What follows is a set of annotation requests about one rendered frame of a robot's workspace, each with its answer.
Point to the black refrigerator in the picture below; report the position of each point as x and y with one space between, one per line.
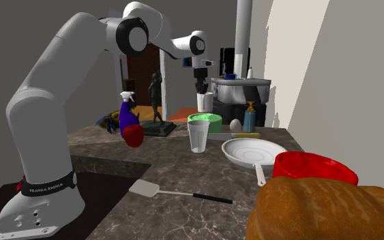
228 61

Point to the small blue wall picture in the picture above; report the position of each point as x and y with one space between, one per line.
187 62

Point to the white round column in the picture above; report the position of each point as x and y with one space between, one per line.
243 33

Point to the white frying pan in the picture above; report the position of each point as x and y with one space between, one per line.
251 152

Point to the white ribbed cup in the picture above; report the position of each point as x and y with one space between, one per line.
198 138

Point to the brown bread loaf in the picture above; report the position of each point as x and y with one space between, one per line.
324 212

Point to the brown door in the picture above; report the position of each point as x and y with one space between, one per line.
143 76

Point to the white mug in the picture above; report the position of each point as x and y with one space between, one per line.
205 102

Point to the pale egg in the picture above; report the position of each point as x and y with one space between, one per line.
235 125

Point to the dark standing figure statue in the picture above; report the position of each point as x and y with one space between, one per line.
155 93

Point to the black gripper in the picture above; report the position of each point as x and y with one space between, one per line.
200 75

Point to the grey and black kitchen counter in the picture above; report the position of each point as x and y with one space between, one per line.
241 91

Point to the colourful snack bag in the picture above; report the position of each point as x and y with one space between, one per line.
109 121

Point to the green bowl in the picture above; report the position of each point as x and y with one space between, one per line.
214 122

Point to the red bowl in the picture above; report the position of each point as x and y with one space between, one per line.
311 168

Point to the blue spray bottle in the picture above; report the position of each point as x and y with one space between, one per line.
125 116

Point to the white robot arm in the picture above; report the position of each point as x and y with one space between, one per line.
48 99

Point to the red apple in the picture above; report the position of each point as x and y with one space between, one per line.
133 135

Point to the blue bottle with yellow pump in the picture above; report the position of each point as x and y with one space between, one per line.
249 120

